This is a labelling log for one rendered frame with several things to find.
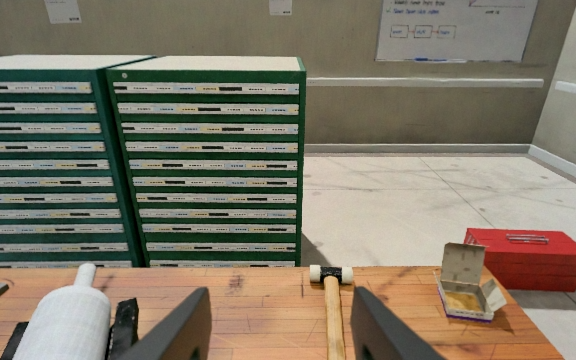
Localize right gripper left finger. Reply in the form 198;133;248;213
116;287;213;360

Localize red tool box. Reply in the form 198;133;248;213
463;228;576;292

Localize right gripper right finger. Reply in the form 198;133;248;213
350;286;449;360

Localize cardboard box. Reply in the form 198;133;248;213
434;242;507;324

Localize soft-faced hammer with wooden handle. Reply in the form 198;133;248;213
309;265;353;360

